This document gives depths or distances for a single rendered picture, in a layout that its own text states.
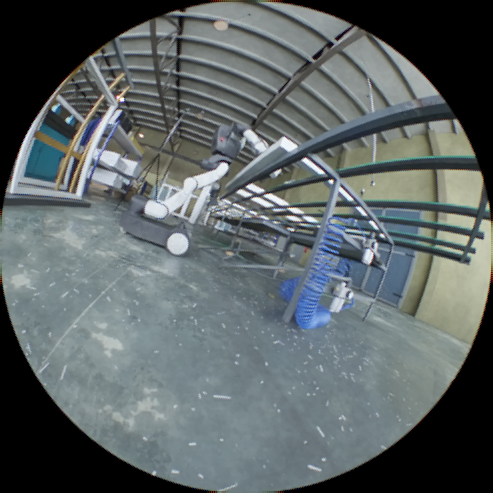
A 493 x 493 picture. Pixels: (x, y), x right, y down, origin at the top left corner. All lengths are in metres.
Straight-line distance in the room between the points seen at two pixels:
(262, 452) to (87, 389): 0.32
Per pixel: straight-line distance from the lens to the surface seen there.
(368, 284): 7.37
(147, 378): 0.39
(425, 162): 0.75
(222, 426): 0.36
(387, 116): 0.59
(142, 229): 1.34
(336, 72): 8.80
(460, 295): 7.00
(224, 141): 1.61
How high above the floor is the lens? 0.33
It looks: 3 degrees down
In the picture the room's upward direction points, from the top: 21 degrees clockwise
